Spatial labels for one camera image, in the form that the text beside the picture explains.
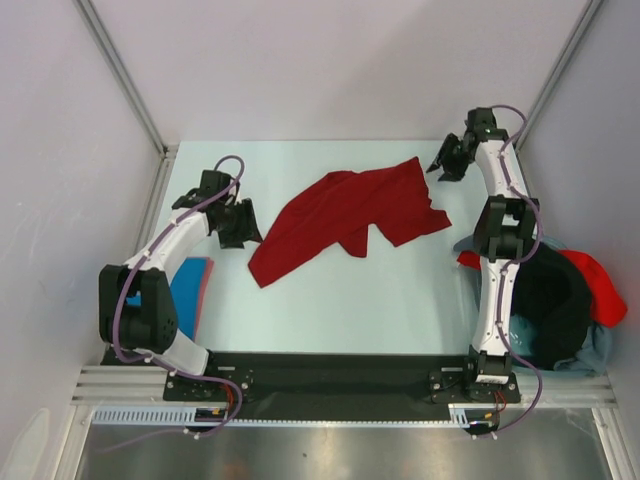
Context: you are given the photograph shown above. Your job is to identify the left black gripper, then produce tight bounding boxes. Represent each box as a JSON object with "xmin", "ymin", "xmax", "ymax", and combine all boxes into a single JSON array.
[{"xmin": 215, "ymin": 199, "xmax": 262, "ymax": 250}]

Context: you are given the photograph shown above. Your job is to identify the dark red t-shirt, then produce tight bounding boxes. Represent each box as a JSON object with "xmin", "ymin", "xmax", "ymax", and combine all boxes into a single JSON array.
[{"xmin": 248, "ymin": 157, "xmax": 452, "ymax": 288}]

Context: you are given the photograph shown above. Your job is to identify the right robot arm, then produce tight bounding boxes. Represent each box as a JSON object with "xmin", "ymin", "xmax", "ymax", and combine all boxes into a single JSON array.
[{"xmin": 427, "ymin": 106, "xmax": 542, "ymax": 402}]

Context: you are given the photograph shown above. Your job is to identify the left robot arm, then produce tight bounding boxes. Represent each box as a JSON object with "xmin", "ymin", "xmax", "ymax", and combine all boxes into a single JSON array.
[{"xmin": 98, "ymin": 169, "xmax": 263, "ymax": 400}]

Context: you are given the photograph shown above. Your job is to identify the folded pink t-shirt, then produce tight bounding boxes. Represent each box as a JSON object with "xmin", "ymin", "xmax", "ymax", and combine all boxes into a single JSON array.
[{"xmin": 193, "ymin": 257, "xmax": 215, "ymax": 338}]

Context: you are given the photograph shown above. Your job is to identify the folded blue t-shirt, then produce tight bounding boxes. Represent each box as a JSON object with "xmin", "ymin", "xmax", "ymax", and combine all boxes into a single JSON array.
[{"xmin": 119, "ymin": 258, "xmax": 202, "ymax": 348}]

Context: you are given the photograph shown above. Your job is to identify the black garment in bin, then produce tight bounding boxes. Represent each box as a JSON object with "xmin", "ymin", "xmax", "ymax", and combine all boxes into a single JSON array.
[{"xmin": 511, "ymin": 243, "xmax": 593, "ymax": 370}]

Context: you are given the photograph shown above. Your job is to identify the bright red garment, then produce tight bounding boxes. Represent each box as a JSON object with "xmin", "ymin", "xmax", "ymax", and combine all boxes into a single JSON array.
[{"xmin": 456, "ymin": 249, "xmax": 628, "ymax": 328}]

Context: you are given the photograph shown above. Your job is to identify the grey-blue garment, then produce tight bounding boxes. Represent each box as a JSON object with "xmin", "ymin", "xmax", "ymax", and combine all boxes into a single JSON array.
[{"xmin": 453, "ymin": 234, "xmax": 614, "ymax": 377}]

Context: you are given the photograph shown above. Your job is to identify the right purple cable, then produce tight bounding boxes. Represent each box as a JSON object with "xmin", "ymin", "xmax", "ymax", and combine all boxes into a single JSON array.
[{"xmin": 469, "ymin": 104, "xmax": 546, "ymax": 441}]

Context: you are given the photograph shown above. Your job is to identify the purple cable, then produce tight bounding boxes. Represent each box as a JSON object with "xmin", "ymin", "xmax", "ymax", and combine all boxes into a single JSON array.
[
  {"xmin": 94, "ymin": 155, "xmax": 246, "ymax": 453},
  {"xmin": 469, "ymin": 104, "xmax": 546, "ymax": 441}
]

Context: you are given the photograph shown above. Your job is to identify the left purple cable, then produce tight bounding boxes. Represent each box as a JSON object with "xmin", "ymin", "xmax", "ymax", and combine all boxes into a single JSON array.
[{"xmin": 94, "ymin": 155, "xmax": 246, "ymax": 453}]

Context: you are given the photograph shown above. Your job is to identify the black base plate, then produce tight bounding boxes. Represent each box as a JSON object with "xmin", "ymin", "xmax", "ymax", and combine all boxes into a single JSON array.
[{"xmin": 101, "ymin": 349, "xmax": 522, "ymax": 422}]

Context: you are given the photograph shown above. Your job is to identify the aluminium frame rail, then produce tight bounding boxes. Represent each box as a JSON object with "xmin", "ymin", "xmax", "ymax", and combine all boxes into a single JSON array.
[{"xmin": 71, "ymin": 366, "xmax": 618, "ymax": 408}]

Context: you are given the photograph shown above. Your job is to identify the right aluminium corner post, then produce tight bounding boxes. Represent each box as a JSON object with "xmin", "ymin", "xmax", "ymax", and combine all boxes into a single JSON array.
[{"xmin": 515, "ymin": 0, "xmax": 607, "ymax": 152}]

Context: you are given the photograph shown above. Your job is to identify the aluminium corner post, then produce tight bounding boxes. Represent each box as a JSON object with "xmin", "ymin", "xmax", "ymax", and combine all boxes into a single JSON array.
[
  {"xmin": 72, "ymin": 0, "xmax": 168, "ymax": 158},
  {"xmin": 515, "ymin": 0, "xmax": 607, "ymax": 152}
]

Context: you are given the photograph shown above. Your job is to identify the left aluminium corner post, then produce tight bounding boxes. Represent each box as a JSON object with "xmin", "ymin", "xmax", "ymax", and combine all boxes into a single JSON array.
[{"xmin": 72, "ymin": 0, "xmax": 168, "ymax": 158}]

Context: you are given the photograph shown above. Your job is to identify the white slotted cable duct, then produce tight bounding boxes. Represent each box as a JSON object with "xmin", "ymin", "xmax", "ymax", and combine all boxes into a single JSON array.
[{"xmin": 92, "ymin": 404, "xmax": 498, "ymax": 428}]

